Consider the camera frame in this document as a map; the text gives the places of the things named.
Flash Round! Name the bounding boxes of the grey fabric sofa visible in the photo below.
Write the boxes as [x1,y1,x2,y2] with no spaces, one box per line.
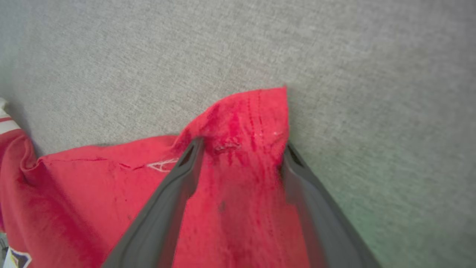
[0,0,476,268]

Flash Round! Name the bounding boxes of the red basketball jersey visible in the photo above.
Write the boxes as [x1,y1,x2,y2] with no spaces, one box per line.
[0,86,311,268]

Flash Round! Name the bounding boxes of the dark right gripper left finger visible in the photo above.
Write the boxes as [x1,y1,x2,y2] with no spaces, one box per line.
[101,138,205,268]

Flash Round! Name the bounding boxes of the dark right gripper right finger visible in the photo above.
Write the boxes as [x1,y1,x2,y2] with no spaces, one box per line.
[280,143,382,268]

